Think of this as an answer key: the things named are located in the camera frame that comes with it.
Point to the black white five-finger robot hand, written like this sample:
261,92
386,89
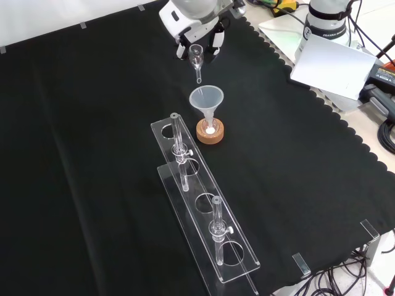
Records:
176,21

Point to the clear glass weighing funnel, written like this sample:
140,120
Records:
196,60

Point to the translucent plastic funnel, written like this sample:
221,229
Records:
206,100

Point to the clear acrylic funnel stand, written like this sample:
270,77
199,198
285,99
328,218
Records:
213,216

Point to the yellow stop button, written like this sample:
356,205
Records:
285,7

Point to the clear round-bottom flask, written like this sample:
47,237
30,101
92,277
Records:
210,127

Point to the black cloth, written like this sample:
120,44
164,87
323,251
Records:
92,154

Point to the pale board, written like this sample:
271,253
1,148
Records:
333,68

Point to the black tripod leg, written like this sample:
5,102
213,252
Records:
385,50

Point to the black orange power adapter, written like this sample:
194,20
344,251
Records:
382,75

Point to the clear cloth clip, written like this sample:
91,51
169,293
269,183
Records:
301,263
369,228

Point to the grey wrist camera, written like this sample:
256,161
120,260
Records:
238,8

